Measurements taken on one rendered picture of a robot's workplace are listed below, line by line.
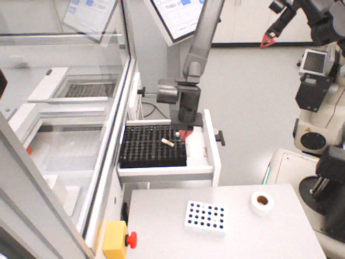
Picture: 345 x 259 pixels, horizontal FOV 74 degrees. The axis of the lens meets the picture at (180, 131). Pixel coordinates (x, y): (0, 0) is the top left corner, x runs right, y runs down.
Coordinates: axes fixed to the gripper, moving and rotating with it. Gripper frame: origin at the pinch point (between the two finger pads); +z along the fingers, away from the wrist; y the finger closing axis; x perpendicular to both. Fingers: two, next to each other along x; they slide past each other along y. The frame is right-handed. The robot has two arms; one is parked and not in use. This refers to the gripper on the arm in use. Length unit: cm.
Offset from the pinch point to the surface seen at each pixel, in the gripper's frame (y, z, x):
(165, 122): 6.5, 3.7, -12.3
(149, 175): 10.4, 5.8, 11.9
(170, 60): 5, 19, -100
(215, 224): -10.5, 11.3, 24.5
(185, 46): -4, 8, -100
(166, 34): 9, -7, -77
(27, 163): 23, -32, 40
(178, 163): 1.1, 5.6, 6.7
